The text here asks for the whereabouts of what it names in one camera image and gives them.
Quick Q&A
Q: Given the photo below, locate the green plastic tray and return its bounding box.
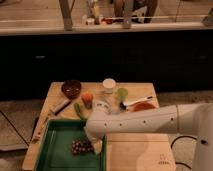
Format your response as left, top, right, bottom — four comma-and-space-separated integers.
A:
33, 120, 106, 171

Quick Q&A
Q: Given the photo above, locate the white cup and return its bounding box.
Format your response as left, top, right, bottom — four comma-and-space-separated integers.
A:
102, 78, 116, 94

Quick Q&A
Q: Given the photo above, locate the dark brown bowl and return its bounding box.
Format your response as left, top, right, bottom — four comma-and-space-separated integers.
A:
61, 80, 82, 99

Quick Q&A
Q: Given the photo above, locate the green cucumber toy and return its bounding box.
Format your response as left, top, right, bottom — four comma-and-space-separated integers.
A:
74, 103, 87, 121

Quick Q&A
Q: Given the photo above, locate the white black brush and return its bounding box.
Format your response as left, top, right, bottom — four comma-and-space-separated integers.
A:
120, 96, 153, 110

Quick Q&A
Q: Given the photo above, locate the black cable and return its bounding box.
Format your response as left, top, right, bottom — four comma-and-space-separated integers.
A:
170, 134, 198, 171

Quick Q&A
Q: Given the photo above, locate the bunch of dark grapes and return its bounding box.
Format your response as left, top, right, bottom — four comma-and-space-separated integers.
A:
71, 139, 94, 155

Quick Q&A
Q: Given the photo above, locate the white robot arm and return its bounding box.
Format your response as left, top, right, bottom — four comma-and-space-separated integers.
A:
84, 101, 213, 171

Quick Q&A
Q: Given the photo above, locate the orange bowl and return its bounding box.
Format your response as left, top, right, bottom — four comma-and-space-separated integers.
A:
133, 102, 155, 112

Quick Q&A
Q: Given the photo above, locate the black handled knife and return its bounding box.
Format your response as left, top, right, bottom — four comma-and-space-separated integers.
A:
50, 100, 71, 116

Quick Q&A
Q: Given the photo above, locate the orange carrot toy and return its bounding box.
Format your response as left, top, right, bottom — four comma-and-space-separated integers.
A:
81, 92, 93, 109

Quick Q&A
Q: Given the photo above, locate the green cup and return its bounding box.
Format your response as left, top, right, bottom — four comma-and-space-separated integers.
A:
117, 88, 128, 102

